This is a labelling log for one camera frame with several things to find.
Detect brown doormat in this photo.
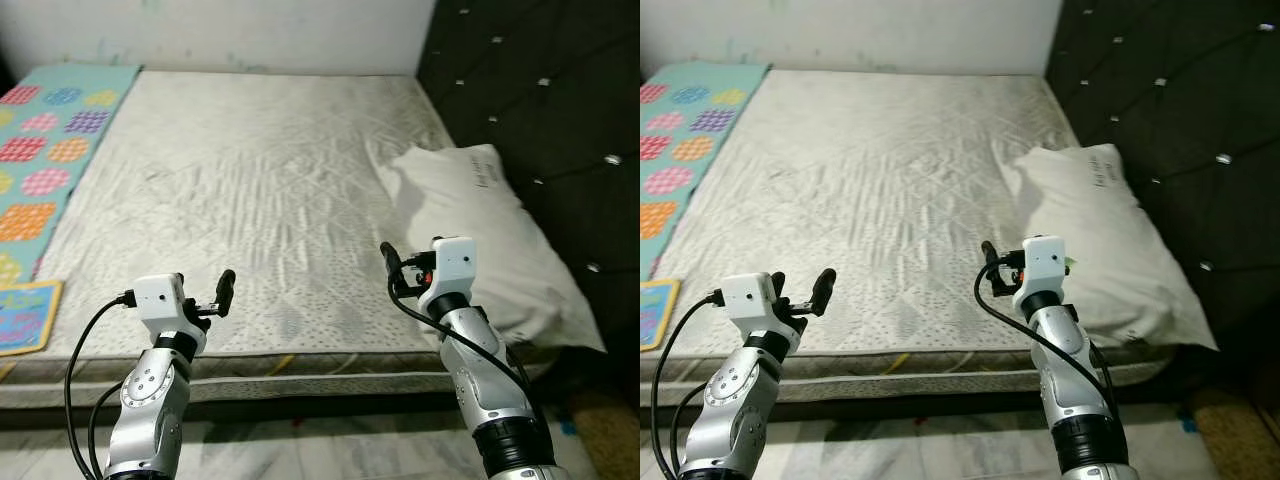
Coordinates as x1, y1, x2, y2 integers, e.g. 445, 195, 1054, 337
1188, 384, 1280, 480
564, 388, 641, 480

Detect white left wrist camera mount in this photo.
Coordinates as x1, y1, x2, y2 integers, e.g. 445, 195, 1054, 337
719, 273, 793, 347
132, 274, 208, 347

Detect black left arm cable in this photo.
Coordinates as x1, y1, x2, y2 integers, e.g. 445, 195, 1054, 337
64, 291, 137, 480
650, 289, 725, 480

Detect dark tufted headboard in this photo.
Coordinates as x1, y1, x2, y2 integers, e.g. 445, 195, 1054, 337
1044, 0, 1280, 373
414, 0, 641, 353

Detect blue yellow children's book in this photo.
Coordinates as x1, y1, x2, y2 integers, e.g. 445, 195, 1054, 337
640, 277, 682, 352
0, 279, 64, 357

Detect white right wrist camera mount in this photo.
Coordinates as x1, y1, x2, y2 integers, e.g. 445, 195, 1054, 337
1012, 236, 1070, 317
417, 236, 477, 317

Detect grey patterned bed base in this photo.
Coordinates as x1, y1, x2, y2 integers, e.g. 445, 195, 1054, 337
640, 350, 1177, 407
0, 350, 563, 409

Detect white pillow with tree print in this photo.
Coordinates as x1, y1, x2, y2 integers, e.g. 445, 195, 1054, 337
998, 144, 1218, 352
374, 144, 607, 354

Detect teal mat with coloured dots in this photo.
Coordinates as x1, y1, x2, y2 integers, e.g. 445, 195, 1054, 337
640, 61, 772, 283
0, 63, 142, 288

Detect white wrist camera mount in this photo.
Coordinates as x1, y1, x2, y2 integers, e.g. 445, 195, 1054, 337
1012, 236, 1070, 317
132, 274, 208, 347
719, 273, 793, 347
417, 236, 477, 317

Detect grey quilted mattress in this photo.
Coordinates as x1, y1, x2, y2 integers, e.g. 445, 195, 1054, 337
0, 68, 561, 389
640, 68, 1177, 389

